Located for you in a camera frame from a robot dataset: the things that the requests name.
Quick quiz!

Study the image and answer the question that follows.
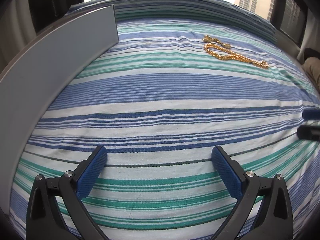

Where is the amber bead necklace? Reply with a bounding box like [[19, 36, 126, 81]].
[[203, 43, 270, 70]]

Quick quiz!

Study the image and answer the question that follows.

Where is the beige cushion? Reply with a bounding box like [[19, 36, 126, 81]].
[[302, 57, 320, 92]]

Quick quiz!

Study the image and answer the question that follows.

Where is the black chair right side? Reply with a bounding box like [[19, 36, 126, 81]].
[[271, 0, 319, 54]]

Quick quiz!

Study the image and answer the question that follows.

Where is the striped blue green bedsheet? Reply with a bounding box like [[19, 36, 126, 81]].
[[9, 0, 319, 239]]

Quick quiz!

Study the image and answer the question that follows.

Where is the grey bed side panel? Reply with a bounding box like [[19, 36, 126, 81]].
[[1, 6, 119, 213]]

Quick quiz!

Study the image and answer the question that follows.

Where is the gold disc chain jewelry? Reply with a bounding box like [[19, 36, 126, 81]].
[[203, 35, 231, 49]]

